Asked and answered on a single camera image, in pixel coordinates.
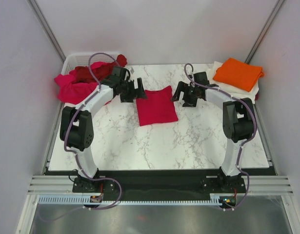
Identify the white slotted cable duct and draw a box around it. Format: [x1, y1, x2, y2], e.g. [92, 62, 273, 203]
[38, 195, 236, 206]

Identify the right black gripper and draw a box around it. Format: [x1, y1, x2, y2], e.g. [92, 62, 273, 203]
[171, 81, 199, 108]

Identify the aluminium frame extrusion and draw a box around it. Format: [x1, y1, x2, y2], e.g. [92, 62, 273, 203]
[28, 175, 293, 195]

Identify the dark red t shirt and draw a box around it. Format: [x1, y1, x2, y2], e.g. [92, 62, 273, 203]
[74, 54, 128, 83]

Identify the folded orange t shirt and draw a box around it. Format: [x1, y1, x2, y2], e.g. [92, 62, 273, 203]
[213, 58, 264, 92]

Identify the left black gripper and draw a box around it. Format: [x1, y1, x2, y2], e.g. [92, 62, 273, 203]
[119, 78, 146, 103]

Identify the pink magenta t shirt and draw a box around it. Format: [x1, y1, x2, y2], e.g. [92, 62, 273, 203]
[54, 61, 115, 104]

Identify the left wall aluminium rail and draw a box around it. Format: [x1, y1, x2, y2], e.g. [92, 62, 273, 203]
[27, 0, 66, 62]

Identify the folded white t shirt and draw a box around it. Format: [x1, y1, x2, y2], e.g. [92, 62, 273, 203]
[206, 61, 259, 104]

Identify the white plastic laundry basket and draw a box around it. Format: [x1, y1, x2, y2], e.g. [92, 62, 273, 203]
[61, 52, 114, 75]

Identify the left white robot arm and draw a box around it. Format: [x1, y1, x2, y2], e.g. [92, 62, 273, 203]
[60, 66, 147, 192]

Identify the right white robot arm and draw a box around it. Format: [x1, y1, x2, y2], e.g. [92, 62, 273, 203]
[171, 72, 257, 192]

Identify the wall aluminium rail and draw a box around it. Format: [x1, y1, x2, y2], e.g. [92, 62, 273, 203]
[27, 0, 66, 62]
[244, 0, 286, 64]

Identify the right wall aluminium rail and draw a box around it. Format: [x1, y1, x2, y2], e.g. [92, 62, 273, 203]
[244, 0, 286, 64]

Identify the crimson red t shirt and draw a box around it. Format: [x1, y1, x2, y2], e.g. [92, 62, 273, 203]
[136, 85, 179, 126]

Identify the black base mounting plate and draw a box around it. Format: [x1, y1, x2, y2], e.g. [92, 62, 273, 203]
[72, 169, 246, 200]

